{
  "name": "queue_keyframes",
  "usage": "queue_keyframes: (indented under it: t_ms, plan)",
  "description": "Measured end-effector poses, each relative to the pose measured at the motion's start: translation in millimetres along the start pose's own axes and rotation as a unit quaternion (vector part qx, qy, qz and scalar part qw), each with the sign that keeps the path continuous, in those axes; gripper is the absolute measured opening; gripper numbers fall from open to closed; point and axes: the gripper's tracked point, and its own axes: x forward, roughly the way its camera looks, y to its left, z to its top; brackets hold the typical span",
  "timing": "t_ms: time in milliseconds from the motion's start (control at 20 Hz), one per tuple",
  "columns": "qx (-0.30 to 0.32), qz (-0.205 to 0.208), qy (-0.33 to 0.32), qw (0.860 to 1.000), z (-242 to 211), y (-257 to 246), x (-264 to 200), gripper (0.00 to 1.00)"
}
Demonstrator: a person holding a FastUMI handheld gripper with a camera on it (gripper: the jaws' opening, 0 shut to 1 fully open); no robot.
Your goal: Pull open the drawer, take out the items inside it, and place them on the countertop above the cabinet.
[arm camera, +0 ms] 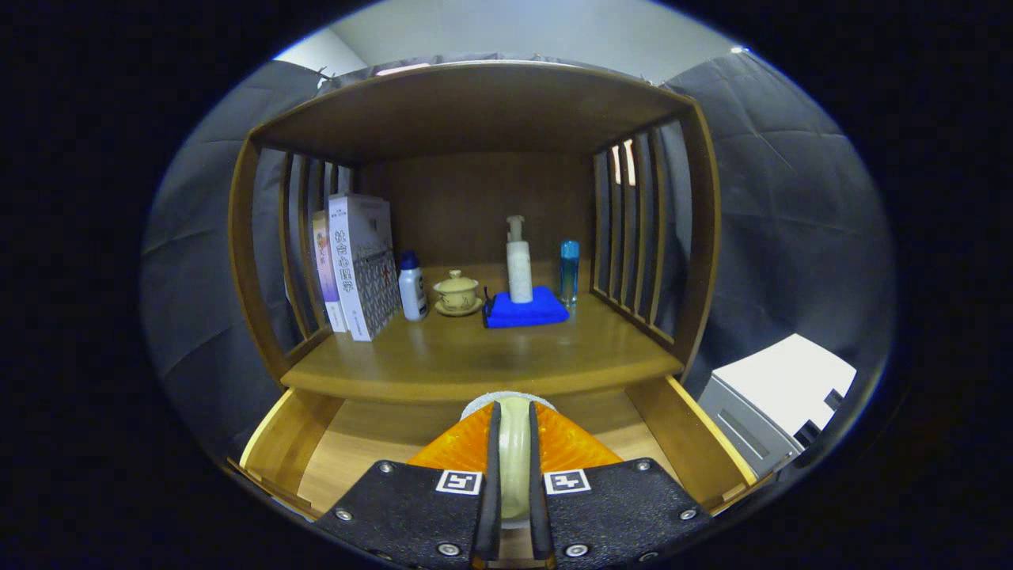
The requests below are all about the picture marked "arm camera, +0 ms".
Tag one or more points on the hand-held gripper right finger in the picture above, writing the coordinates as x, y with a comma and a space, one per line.
538, 491

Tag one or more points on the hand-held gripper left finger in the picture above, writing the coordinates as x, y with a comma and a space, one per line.
491, 491

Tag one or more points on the green scrub brush grey sponge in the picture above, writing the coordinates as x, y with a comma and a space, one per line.
514, 451

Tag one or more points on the wooden drawer with black knob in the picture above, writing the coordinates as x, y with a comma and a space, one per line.
356, 443

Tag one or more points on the wooden countertop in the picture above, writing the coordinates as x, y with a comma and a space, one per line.
475, 356

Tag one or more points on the wooden cabinet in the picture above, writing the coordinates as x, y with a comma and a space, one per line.
475, 111

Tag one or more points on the blue folded cloth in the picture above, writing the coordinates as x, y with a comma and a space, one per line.
522, 314

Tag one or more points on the yellow lidded teacup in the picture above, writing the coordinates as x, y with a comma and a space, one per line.
457, 294

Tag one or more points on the white bottle with blue cap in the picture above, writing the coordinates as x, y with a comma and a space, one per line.
411, 293

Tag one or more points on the blue transparent bottle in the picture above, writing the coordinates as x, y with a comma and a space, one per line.
569, 277

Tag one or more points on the white pump bottle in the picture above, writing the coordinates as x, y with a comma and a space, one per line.
519, 269

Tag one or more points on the white book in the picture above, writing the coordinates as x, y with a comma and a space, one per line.
356, 261

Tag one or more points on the white storage unit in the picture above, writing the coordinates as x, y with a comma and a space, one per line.
783, 388

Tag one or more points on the purple book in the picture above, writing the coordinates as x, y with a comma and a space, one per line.
326, 273

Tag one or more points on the black backdrop cloth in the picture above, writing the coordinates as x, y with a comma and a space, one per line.
206, 261

